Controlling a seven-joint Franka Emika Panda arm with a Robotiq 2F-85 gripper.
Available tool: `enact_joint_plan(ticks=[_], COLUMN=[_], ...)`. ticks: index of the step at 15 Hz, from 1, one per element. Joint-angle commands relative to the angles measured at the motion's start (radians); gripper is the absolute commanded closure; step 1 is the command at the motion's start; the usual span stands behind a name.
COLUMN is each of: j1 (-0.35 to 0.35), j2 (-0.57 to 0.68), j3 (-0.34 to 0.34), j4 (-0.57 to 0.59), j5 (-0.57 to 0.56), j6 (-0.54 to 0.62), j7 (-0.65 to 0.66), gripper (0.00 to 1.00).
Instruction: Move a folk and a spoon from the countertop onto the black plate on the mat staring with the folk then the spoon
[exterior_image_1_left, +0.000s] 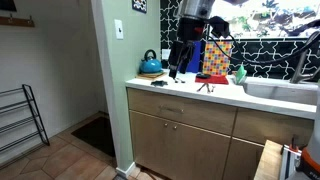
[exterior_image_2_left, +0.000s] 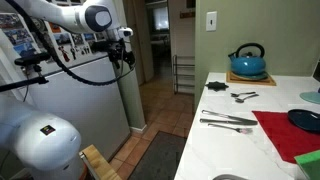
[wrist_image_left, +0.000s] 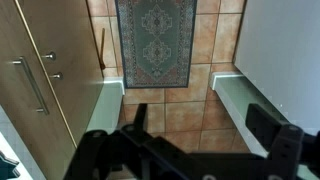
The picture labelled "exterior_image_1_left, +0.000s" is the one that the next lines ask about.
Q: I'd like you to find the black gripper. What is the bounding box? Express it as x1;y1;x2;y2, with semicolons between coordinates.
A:
169;18;204;79

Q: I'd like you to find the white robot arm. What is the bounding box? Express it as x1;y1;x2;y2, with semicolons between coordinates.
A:
169;0;320;180

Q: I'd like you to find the black round plate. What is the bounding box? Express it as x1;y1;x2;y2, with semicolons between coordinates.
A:
196;73;211;79

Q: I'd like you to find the red cloth mat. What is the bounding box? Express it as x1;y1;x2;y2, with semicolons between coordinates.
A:
195;75;229;85

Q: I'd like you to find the dark floor mat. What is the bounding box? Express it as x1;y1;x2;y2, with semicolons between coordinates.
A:
72;117;115;157

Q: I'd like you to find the black star-shaped trivet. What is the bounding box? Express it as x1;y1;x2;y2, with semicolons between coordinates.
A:
151;80;168;87

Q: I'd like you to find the wooden trivet board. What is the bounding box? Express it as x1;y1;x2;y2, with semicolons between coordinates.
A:
136;72;167;80

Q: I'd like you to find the blue cutting board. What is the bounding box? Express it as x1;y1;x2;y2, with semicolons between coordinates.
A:
179;41;201;73

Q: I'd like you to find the blue tea kettle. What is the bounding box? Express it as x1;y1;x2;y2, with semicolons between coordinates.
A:
139;49;162;73

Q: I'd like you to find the wooden cabinet with drawer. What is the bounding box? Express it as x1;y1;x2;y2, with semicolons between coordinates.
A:
127;88;314;180

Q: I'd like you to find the green sponge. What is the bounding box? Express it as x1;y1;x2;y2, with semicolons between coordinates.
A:
235;65;247;84

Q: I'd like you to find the framed patterned tile picture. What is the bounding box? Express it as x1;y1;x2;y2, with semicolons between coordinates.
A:
132;0;147;13

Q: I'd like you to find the silver kitchen faucet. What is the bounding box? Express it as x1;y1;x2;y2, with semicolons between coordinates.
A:
290;31;320;84

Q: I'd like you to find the stainless steel sink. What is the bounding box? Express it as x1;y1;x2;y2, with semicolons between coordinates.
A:
243;81;318;105

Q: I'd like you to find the wooden block on cart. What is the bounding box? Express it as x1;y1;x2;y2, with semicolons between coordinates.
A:
254;140;282;180

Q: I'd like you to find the white wall outlet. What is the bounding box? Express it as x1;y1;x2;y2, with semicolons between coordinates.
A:
161;49;171;60

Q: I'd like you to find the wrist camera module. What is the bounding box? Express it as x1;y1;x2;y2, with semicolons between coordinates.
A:
208;16;230;38

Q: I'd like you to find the black wire shoe rack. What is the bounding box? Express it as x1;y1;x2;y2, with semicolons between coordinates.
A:
0;84;50;155

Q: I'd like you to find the wooden coat hook rail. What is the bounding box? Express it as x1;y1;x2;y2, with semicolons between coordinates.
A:
0;14;35;27

